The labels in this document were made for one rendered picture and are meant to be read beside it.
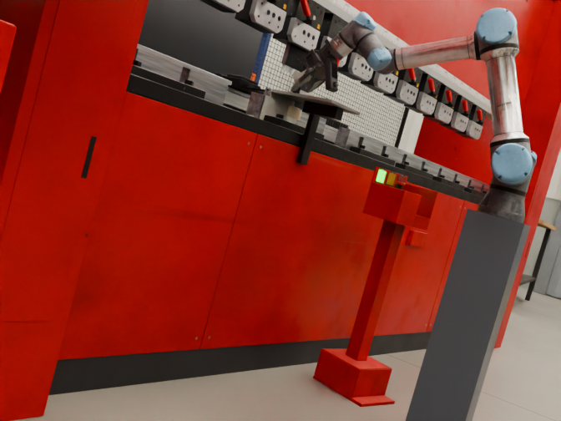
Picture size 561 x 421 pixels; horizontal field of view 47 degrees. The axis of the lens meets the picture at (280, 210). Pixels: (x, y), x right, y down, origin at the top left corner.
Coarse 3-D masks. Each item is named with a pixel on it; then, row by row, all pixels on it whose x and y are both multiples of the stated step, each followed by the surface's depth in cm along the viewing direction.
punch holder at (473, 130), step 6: (474, 108) 348; (480, 108) 352; (474, 114) 349; (468, 120) 350; (474, 120) 351; (468, 126) 349; (474, 126) 352; (480, 126) 357; (456, 132) 354; (462, 132) 351; (468, 132) 349; (474, 132) 354; (480, 132) 359; (468, 138) 364; (474, 138) 356
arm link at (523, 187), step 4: (532, 152) 206; (532, 156) 206; (536, 156) 208; (536, 160) 208; (532, 172) 206; (492, 180) 212; (496, 180) 209; (528, 180) 208; (496, 184) 209; (500, 184) 208; (504, 184) 206; (520, 184) 204; (524, 184) 207; (528, 184) 209; (512, 188) 206; (516, 188) 206; (520, 188) 206; (524, 188) 207
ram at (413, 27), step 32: (320, 0) 231; (352, 0) 245; (384, 0) 260; (416, 0) 278; (448, 0) 299; (480, 0) 322; (512, 0) 349; (544, 0) 382; (416, 32) 284; (448, 32) 306; (544, 32) 394; (448, 64) 314; (480, 64) 339
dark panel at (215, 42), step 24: (168, 0) 248; (192, 0) 256; (144, 24) 242; (168, 24) 250; (192, 24) 259; (216, 24) 269; (240, 24) 279; (168, 48) 253; (192, 48) 262; (216, 48) 272; (240, 48) 282; (216, 72) 275; (240, 72) 286
